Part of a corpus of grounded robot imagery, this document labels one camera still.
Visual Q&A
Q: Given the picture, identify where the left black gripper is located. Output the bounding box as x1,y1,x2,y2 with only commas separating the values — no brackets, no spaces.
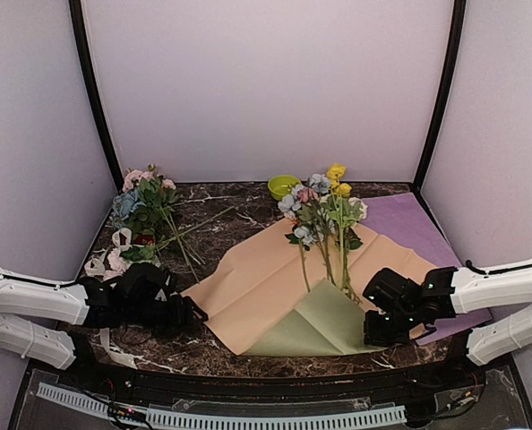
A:
125,296,208,339

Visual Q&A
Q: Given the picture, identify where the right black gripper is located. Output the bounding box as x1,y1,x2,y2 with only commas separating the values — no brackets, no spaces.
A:
365,305,419,348

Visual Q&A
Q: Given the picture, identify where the peach and green wrapping paper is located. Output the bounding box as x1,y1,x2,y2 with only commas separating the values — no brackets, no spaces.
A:
180,219,440,357

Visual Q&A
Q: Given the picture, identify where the white and red flower stem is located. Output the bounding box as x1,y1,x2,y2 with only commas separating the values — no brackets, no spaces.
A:
337,196,368,305

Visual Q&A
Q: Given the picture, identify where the yellow fake flower stem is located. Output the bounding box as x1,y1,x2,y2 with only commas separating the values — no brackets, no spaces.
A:
326,163,366,297

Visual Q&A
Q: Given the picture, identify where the small blue flower stem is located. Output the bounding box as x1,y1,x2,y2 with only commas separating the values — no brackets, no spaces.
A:
285,225,313,293

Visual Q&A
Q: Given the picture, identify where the blue fake flower stem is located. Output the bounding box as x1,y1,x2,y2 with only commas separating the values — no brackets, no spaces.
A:
278,174,337,284

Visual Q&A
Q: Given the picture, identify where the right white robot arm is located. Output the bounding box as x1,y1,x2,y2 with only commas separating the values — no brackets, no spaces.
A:
363,259,532,389

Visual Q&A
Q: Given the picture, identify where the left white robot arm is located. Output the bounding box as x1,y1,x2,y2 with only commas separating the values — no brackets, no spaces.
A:
0,262,208,391

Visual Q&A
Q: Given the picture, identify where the pink fake flower bunch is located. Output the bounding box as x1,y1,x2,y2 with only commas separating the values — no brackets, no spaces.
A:
107,163,235,283

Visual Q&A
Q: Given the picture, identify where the blue fake flower on table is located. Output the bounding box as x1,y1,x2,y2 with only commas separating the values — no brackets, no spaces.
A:
111,189,145,228

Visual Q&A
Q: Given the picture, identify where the purple wrapping paper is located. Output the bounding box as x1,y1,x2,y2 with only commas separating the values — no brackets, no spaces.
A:
364,193,492,346

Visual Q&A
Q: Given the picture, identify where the cream ribbon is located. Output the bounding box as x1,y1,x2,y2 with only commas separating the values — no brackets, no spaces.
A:
83,228,138,370

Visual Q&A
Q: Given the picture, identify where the green plastic bowl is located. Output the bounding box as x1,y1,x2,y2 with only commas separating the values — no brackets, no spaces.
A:
268,175,301,202

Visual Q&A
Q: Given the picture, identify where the black front rail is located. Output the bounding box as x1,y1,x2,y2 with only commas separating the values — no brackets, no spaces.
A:
23,344,518,411

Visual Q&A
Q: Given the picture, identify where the white slotted cable duct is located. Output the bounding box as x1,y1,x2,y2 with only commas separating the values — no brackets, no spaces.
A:
36,383,407,429

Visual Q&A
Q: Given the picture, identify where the right black frame post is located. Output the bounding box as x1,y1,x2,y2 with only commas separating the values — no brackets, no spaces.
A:
411,0,467,194

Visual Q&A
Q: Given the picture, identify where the black frame post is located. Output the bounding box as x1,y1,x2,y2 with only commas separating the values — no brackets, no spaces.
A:
411,0,467,194
68,0,124,190

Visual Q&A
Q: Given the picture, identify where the left black frame post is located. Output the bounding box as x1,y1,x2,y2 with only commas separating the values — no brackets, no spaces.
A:
68,0,124,190

